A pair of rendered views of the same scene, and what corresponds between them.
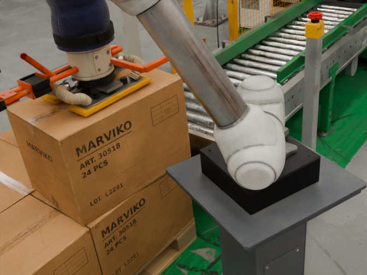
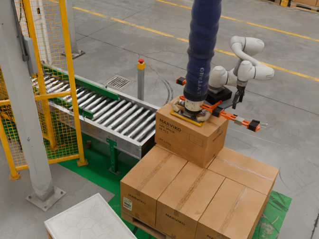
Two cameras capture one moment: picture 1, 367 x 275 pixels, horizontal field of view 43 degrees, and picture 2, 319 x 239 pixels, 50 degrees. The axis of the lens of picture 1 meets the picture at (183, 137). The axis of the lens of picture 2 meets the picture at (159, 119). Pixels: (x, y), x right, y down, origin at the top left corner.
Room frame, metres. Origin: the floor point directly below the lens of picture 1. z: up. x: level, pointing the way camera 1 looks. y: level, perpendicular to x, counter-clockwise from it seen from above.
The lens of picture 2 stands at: (2.60, 2.88, 2.88)
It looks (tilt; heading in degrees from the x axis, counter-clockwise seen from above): 37 degrees down; 257
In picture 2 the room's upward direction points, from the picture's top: 3 degrees clockwise
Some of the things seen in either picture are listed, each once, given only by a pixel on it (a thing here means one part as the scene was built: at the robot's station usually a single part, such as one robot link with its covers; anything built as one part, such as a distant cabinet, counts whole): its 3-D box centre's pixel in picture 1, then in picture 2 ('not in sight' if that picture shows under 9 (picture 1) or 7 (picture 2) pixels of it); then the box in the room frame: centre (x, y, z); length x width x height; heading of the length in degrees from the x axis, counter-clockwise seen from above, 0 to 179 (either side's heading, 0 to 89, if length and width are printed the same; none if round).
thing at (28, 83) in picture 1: (35, 85); (217, 111); (1.53, 0.50, 1.08); 0.10 x 0.08 x 0.06; 45
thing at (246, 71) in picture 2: not in sight; (246, 70); (1.39, 0.60, 1.56); 0.13 x 0.11 x 0.16; 167
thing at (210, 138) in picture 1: (164, 127); (158, 129); (1.98, 0.09, 0.58); 0.70 x 0.03 x 0.06; 48
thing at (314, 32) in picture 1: (310, 115); (140, 98); (2.07, -0.67, 0.50); 0.07 x 0.07 x 1.00; 48
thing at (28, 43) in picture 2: not in sight; (24, 53); (3.15, 0.26, 1.62); 0.20 x 0.05 x 0.30; 138
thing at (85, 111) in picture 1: (111, 90); not in sight; (1.64, 0.26, 0.98); 0.34 x 0.10 x 0.05; 135
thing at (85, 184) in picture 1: (105, 134); (190, 130); (1.71, 0.33, 0.74); 0.60 x 0.40 x 0.40; 131
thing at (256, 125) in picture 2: not in sight; (253, 126); (1.29, 0.75, 1.08); 0.08 x 0.07 x 0.05; 135
